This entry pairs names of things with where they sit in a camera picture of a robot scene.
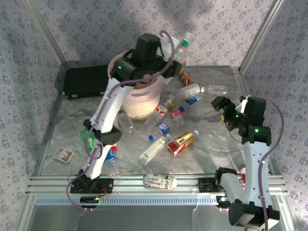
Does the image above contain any clear crumpled plastic bottle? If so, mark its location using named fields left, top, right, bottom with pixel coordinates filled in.
left=117, top=109, right=135, bottom=133

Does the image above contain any green plastic bottle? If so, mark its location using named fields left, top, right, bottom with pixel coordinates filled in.
left=80, top=128, right=96, bottom=152

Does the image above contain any black flat case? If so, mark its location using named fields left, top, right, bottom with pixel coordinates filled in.
left=63, top=64, right=110, bottom=100

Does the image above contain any white ribbed plastic bin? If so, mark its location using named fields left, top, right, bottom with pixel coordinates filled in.
left=121, top=92, right=161, bottom=121

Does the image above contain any aluminium crossbeam rail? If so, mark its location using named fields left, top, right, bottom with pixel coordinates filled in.
left=25, top=175, right=289, bottom=196

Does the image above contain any clear ribbed bottle white cap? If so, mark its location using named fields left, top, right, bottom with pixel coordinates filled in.
left=200, top=84, right=229, bottom=96

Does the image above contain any aluminium frame post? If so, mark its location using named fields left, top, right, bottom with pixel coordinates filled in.
left=238, top=0, right=287, bottom=73
left=24, top=0, right=70, bottom=69

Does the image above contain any red label bottle blue cap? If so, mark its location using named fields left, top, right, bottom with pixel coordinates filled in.
left=170, top=106, right=186, bottom=120

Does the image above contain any clear bottle green neck ring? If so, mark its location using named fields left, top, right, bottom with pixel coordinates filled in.
left=173, top=32, right=197, bottom=66

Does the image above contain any tall clear bottle white label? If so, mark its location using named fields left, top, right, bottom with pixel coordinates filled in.
left=138, top=133, right=172, bottom=166

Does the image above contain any pink plastic bin liner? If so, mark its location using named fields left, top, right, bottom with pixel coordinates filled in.
left=107, top=49, right=162, bottom=106

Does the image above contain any brown label bottle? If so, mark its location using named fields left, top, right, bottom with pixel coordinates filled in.
left=179, top=71, right=196, bottom=87

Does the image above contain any printed paper wrapped package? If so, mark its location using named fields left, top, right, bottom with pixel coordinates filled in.
left=142, top=173, right=178, bottom=191

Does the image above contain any blue label water bottle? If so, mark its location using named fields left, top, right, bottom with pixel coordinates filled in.
left=103, top=146, right=120, bottom=176

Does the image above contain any blue and white label bottle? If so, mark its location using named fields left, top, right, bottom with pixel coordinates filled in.
left=184, top=94, right=202, bottom=107

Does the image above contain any red and yellow label bottle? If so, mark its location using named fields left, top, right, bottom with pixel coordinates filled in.
left=167, top=129, right=200, bottom=157

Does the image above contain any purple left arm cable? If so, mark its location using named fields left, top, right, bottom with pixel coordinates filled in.
left=66, top=30, right=178, bottom=212

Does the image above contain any small black circuit board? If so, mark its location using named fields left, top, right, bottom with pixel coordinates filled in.
left=80, top=196, right=106, bottom=205
left=215, top=195, right=233, bottom=207

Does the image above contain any small picture card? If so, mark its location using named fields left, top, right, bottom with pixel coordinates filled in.
left=52, top=147, right=74, bottom=164

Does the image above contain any slotted grey cable duct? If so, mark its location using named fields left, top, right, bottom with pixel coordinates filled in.
left=35, top=195, right=226, bottom=205

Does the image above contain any Wahaha clear water bottle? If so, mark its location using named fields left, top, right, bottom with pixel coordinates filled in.
left=144, top=105, right=168, bottom=126

